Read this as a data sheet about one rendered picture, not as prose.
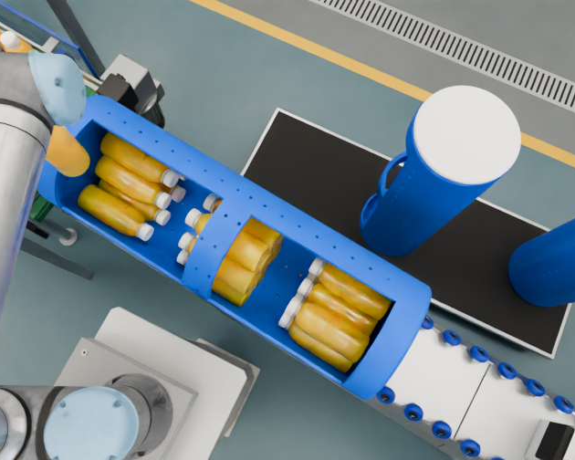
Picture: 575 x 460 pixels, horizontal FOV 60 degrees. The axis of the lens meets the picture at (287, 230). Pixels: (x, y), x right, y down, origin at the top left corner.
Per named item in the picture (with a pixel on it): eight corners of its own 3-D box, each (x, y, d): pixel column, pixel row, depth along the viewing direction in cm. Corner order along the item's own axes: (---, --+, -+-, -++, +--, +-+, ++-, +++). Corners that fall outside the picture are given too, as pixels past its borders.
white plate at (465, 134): (526, 97, 132) (524, 99, 133) (423, 75, 133) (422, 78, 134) (515, 193, 125) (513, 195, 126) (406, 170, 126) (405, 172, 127)
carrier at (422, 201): (429, 201, 218) (365, 187, 219) (526, 98, 133) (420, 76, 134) (419, 264, 211) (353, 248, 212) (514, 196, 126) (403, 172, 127)
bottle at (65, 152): (94, 149, 104) (59, 108, 87) (88, 179, 102) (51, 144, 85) (61, 145, 104) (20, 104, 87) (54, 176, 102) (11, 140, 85)
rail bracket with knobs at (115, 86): (122, 126, 143) (111, 109, 133) (102, 114, 144) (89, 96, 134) (143, 99, 145) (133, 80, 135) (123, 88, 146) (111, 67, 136)
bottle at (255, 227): (266, 259, 112) (201, 220, 114) (277, 246, 118) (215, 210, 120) (277, 236, 109) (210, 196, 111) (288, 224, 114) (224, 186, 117)
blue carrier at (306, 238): (359, 389, 122) (372, 414, 94) (72, 209, 133) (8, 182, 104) (416, 289, 125) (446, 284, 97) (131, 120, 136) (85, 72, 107)
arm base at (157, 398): (152, 472, 90) (137, 485, 81) (77, 441, 92) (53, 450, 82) (185, 390, 94) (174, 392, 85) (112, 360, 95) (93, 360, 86)
